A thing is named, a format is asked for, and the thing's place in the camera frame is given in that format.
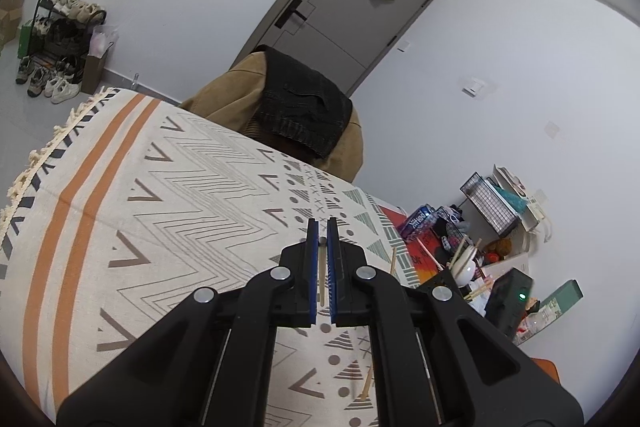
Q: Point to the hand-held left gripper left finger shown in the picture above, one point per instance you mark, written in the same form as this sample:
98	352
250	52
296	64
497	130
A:
313	282

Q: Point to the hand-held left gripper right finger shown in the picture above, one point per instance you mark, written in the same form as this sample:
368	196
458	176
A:
334	282

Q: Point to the wooden chopstick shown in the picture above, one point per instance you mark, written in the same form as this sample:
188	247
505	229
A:
430	253
465	252
367	382
393	262
324	277
477	291

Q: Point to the black plastic utensil basket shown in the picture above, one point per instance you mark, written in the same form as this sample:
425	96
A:
440	278

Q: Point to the white cardboard box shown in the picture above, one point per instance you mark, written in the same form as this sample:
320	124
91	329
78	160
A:
517	264

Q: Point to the green cardboard box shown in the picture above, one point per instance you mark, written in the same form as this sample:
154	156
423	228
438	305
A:
562	299

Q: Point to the brown stuffed toy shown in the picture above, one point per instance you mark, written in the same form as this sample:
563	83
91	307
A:
500	247

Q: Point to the red orange printed mat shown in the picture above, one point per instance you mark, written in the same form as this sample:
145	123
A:
422	252

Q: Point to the white paper bag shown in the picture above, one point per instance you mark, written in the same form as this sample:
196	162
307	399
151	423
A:
535	209

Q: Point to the blue drink pack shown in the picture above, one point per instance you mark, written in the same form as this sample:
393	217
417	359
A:
417	222

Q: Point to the teal book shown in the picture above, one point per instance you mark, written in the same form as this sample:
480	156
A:
512	202

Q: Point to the black denim garment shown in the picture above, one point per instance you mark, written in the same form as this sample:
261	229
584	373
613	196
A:
305	102

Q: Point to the chair with draped jackets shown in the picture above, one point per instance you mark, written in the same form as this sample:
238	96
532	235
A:
220	97

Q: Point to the grey door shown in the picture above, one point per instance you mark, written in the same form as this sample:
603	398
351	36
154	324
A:
340	22

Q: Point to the brown paper bag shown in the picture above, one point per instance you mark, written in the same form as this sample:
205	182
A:
93	69

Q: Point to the white sneaker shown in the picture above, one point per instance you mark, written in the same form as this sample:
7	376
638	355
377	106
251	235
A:
54	85
69	91

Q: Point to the pink plastic bag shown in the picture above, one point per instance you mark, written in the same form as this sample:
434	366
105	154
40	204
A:
102	39

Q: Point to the grey sneaker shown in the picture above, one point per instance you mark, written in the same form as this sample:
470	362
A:
37	82
23	69

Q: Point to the black shoe rack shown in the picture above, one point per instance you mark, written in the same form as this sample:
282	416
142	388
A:
65	32

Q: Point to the green paper bag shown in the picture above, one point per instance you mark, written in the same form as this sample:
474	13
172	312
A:
25	39

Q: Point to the brown cardboard box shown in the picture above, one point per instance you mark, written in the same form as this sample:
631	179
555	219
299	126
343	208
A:
10	14

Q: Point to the white wall socket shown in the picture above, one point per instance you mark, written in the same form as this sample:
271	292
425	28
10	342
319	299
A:
551	128

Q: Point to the white wall switch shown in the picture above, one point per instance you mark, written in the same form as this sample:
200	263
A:
472	86

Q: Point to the small white wall plate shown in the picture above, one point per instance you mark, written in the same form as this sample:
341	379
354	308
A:
403	45

